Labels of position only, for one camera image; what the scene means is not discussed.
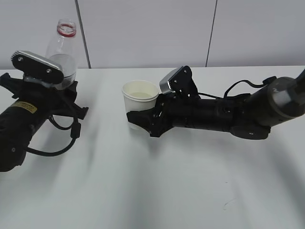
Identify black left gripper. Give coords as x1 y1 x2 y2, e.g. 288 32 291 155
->
0 73 89 119

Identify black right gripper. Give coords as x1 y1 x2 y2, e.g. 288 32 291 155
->
126 94 176 137

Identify white paper cup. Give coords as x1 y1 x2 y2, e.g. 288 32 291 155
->
122 80 160 131

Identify clear water bottle red label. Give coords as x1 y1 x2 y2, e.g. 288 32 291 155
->
45 19 78 90

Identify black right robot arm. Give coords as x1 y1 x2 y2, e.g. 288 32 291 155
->
127 66 305 140

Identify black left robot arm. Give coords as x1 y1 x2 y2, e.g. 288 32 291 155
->
0 73 88 172

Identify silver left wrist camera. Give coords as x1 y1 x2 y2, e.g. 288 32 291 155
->
11 50 64 88

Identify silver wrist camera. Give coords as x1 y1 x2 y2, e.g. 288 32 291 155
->
11 50 64 88
159 65 199 99

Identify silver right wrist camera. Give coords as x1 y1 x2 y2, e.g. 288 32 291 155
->
159 65 199 99

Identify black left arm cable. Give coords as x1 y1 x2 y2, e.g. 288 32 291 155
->
26 112 81 157

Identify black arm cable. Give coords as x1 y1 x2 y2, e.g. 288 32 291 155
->
26 112 81 157
199 76 277 99

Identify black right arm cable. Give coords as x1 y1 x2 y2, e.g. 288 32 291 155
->
199 76 277 99

